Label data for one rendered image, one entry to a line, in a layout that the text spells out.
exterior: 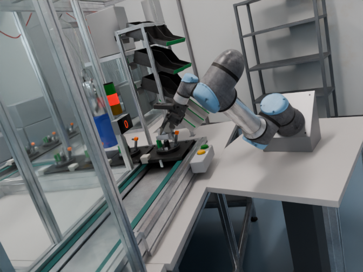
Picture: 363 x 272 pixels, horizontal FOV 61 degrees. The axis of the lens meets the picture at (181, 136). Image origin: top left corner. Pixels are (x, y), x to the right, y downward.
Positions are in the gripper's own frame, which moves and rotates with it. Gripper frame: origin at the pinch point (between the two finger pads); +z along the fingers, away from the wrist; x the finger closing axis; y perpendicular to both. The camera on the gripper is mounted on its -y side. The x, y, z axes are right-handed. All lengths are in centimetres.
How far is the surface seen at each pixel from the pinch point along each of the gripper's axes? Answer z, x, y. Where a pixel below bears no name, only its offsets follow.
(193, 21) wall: -11, 334, -93
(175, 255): 1, -70, 36
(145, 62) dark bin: -21.5, 23.0, -30.9
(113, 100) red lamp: -12.6, -21.3, -23.5
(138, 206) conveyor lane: 10, -49, 14
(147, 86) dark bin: -8.9, 23.5, -24.1
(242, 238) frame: 55, 25, 76
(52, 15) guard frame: -57, -83, -19
